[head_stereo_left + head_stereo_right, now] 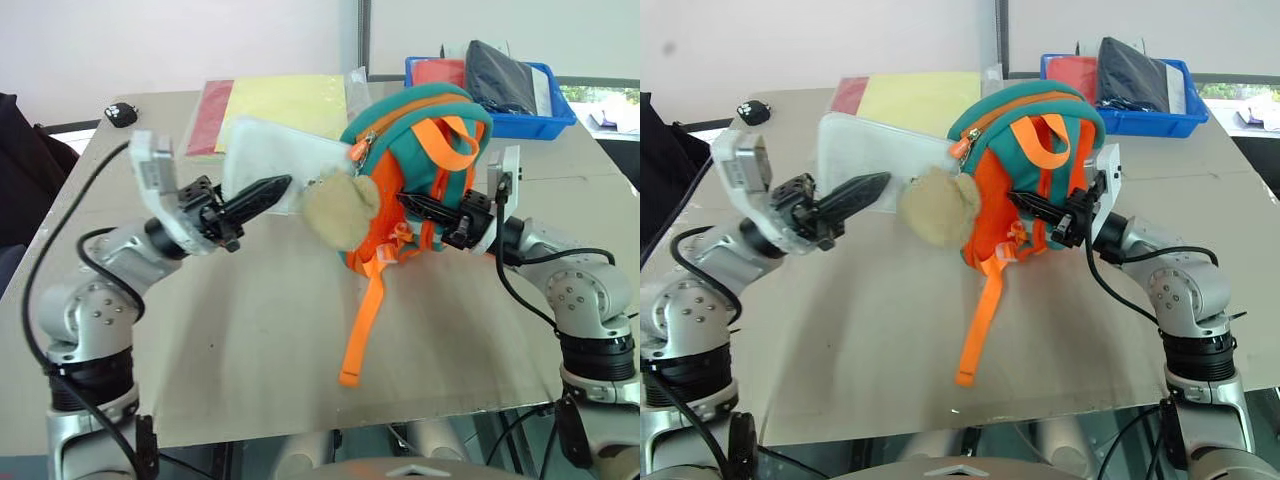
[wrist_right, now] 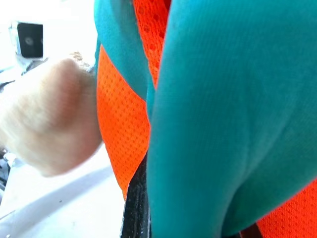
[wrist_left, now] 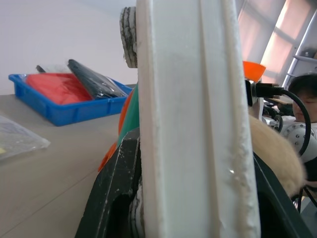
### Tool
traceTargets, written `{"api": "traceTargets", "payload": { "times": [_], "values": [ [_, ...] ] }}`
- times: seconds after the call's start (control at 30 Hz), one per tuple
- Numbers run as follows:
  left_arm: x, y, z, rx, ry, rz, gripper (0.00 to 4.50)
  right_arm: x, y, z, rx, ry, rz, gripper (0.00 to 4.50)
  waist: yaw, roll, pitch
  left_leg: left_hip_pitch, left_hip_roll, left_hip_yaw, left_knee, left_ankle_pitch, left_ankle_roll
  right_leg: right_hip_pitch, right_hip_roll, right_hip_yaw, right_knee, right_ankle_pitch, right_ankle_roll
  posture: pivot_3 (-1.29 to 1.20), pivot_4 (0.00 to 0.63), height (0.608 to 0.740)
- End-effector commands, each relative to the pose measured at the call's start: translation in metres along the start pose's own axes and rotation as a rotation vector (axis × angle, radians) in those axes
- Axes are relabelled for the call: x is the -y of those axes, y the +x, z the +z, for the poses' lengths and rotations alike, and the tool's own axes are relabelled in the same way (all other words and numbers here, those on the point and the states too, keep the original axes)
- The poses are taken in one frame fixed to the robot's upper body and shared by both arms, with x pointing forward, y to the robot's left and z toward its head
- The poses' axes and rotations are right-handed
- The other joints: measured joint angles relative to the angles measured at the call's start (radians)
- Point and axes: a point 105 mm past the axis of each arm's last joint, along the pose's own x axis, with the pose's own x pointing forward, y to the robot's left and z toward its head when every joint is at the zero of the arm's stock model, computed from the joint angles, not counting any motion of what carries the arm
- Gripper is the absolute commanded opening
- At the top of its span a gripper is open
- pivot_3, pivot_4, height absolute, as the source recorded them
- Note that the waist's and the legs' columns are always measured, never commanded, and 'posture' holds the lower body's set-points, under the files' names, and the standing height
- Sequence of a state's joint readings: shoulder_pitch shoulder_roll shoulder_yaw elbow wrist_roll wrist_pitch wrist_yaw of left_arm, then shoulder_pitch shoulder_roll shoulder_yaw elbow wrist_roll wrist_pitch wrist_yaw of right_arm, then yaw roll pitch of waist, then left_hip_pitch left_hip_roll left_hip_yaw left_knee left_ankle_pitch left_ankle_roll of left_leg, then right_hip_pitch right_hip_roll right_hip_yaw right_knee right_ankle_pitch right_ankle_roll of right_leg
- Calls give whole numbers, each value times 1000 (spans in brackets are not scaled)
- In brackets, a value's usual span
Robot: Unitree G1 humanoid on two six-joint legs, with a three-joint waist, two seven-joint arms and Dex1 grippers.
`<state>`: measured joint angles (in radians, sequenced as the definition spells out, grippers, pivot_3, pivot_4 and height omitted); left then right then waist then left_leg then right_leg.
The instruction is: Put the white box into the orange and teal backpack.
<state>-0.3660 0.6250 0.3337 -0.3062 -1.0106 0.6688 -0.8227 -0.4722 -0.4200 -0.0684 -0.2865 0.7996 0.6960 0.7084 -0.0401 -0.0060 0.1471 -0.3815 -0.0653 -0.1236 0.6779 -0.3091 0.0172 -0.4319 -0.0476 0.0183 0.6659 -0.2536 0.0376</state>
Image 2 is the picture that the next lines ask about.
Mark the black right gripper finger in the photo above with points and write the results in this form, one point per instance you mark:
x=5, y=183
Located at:
x=136, y=213

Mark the teal and orange garment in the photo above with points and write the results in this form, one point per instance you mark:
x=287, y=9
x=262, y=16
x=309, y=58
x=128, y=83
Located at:
x=223, y=111

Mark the beige fuzzy plush object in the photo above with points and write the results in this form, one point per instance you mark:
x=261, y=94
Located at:
x=52, y=116

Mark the dark blurry object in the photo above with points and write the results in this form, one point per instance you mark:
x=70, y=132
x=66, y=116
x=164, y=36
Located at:
x=3, y=171

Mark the white framed black camera box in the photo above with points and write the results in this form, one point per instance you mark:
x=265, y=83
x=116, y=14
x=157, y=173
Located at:
x=30, y=39

